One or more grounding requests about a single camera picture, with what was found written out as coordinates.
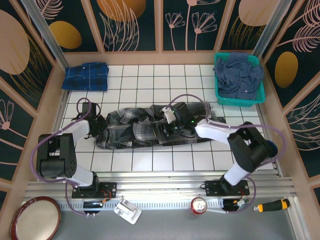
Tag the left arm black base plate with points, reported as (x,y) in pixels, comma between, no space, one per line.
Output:
(108,190)

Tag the aluminium frame post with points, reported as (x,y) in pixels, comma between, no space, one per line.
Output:
(268,27)
(47,32)

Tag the red drink can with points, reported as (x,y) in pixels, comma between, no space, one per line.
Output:
(199,205)

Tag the green connector plug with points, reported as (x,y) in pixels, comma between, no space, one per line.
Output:
(243,203)

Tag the white plastic bracket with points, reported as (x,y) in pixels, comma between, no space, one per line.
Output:
(127,211)

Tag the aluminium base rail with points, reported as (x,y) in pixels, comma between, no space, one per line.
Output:
(162,185)

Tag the black terminal block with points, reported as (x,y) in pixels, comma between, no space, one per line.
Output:
(93,204)

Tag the round red-rimmed plate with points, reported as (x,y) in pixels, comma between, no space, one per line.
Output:
(35,220)

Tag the folded blue plaid shirt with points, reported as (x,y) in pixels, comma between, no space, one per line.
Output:
(85,77)

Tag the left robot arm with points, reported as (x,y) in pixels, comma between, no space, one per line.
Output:
(57,155)

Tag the crumpled blue dotted shirt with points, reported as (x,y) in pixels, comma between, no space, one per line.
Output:
(237,75)

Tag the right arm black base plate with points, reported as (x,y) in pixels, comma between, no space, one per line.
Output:
(212,187)

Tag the teal plastic basket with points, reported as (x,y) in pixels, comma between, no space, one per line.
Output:
(240,102)

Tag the dark blue cup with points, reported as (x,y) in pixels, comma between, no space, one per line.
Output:
(273,149)

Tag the grey plaid long sleeve shirt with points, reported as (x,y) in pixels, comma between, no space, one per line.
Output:
(125,130)

